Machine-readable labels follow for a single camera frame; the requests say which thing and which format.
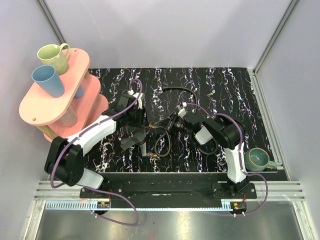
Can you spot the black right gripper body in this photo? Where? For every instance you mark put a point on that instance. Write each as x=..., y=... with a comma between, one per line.
x=180, y=124

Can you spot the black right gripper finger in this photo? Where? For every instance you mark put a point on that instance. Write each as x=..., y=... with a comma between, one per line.
x=168, y=128
x=167, y=121

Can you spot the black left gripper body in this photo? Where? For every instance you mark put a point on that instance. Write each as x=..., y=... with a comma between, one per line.
x=137, y=133

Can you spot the grey faucet with brass fittings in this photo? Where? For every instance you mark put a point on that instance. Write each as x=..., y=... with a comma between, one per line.
x=138, y=139

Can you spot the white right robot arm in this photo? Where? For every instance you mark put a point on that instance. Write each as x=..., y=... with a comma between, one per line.
x=224, y=131

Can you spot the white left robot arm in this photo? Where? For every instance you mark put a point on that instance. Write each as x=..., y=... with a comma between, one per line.
x=65, y=160

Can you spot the pink two-tier wooden shelf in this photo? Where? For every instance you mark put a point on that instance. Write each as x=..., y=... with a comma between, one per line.
x=64, y=116

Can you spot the blue plastic cup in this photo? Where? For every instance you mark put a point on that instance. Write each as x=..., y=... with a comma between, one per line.
x=48, y=79
x=79, y=93

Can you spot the teal ceramic mug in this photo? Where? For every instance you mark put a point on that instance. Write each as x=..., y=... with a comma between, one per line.
x=257, y=160

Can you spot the green ceramic mug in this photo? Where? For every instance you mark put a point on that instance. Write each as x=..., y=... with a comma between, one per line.
x=56, y=56

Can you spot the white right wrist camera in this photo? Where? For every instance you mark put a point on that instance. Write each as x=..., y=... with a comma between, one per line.
x=182, y=110

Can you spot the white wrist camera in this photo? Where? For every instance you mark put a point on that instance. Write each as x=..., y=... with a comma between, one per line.
x=182, y=110
x=139, y=96

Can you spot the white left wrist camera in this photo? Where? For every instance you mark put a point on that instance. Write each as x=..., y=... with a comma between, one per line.
x=139, y=96

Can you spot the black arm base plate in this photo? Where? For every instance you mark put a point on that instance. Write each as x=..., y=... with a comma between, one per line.
x=213, y=190

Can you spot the aluminium frame rail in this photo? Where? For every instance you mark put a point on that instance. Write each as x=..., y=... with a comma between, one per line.
x=68, y=198

